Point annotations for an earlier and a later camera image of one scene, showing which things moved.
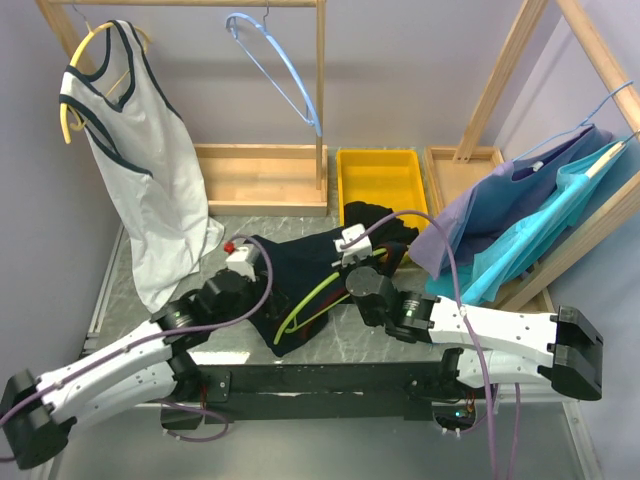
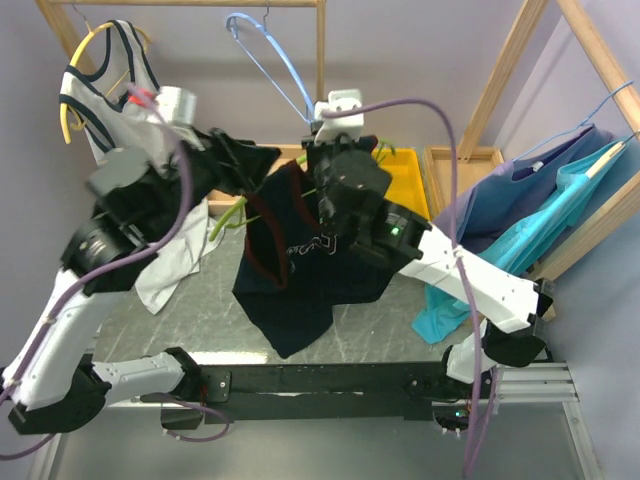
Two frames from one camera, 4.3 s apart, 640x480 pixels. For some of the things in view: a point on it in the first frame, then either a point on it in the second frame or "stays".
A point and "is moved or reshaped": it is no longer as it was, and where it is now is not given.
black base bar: (366, 391) stays
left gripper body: (254, 297) to (228, 177)
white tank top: (145, 157) stays
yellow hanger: (75, 122) stays
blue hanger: (231, 24) stays
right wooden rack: (455, 170) stays
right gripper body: (365, 261) to (320, 162)
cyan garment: (510, 255) stays
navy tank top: (307, 274) is moved or reshaped
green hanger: (288, 322) to (383, 149)
